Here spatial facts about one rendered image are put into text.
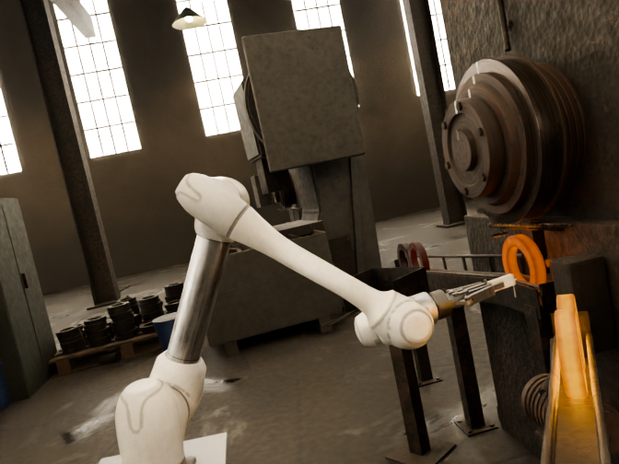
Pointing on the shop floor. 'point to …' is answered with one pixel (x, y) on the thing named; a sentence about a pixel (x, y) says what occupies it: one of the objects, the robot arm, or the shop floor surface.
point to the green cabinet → (22, 310)
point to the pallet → (114, 331)
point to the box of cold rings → (269, 295)
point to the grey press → (309, 138)
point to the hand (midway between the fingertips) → (501, 283)
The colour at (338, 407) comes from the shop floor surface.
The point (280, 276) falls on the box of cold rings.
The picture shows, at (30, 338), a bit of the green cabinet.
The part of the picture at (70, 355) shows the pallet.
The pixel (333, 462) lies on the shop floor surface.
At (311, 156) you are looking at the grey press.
